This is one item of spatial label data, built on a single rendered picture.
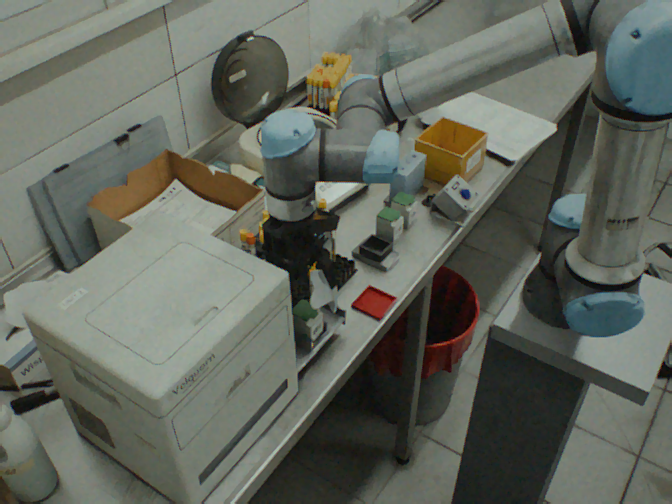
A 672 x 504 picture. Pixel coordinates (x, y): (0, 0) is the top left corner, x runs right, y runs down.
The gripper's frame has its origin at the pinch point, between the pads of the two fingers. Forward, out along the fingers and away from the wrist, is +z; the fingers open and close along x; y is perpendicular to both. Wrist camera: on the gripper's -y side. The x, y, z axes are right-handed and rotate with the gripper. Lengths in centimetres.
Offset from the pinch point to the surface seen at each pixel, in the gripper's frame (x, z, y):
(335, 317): 1.9, 11.0, -6.7
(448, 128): -9, 7, -73
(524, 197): -16, 102, -184
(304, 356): 2.6, 11.0, 4.2
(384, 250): -0.4, 11.3, -28.5
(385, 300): 5.8, 14.7, -19.0
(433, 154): -6, 7, -61
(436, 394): 6, 85, -54
